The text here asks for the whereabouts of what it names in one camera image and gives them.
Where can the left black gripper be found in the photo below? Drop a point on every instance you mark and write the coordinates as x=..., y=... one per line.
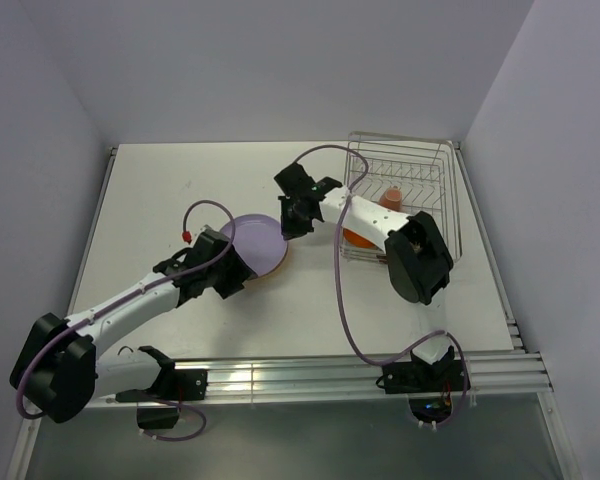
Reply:
x=239, y=272

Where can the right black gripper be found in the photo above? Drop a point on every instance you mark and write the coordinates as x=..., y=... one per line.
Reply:
x=289, y=230

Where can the purple plastic plate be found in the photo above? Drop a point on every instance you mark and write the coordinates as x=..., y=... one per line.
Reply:
x=259, y=242

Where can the orange white bowl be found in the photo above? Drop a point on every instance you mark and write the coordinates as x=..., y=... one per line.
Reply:
x=356, y=240

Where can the pink coffee mug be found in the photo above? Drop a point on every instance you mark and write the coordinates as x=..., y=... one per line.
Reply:
x=391, y=199

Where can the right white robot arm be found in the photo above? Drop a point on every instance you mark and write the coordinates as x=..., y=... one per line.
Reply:
x=417, y=257

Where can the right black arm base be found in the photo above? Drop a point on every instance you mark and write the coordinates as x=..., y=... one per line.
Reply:
x=435, y=391

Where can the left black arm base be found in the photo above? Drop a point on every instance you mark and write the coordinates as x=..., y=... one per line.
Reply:
x=161, y=406

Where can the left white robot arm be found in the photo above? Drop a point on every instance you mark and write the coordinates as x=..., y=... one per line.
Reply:
x=58, y=368

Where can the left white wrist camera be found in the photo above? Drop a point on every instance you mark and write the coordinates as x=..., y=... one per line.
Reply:
x=200, y=232

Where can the wire dish rack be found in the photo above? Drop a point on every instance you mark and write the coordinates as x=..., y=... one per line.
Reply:
x=420, y=172

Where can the aluminium mounting rail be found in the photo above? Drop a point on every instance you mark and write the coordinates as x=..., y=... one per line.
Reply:
x=311, y=379

